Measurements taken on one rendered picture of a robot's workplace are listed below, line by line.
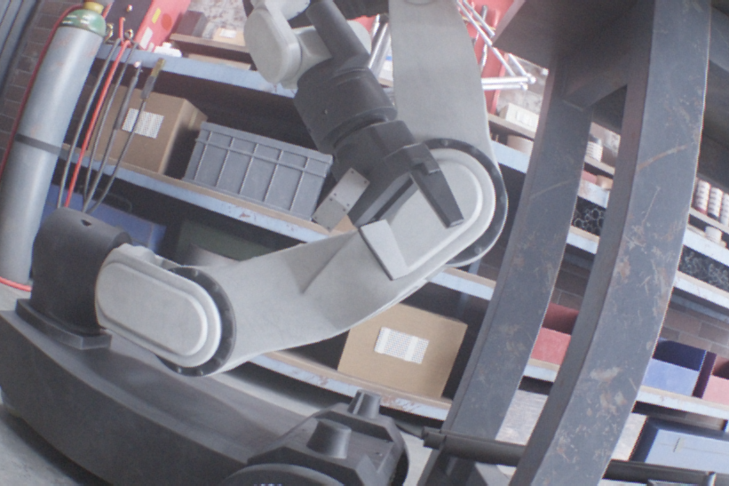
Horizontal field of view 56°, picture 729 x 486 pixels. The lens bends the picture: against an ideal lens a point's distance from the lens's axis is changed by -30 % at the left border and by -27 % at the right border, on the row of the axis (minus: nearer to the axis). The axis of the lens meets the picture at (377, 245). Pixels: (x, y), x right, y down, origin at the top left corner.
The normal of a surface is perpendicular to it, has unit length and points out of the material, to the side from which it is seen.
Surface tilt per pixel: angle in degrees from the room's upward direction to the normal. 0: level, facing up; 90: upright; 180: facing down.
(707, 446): 90
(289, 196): 90
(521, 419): 90
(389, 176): 119
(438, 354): 89
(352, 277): 112
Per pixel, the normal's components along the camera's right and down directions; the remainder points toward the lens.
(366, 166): -0.77, 0.25
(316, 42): 0.45, -0.45
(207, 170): 0.04, 0.00
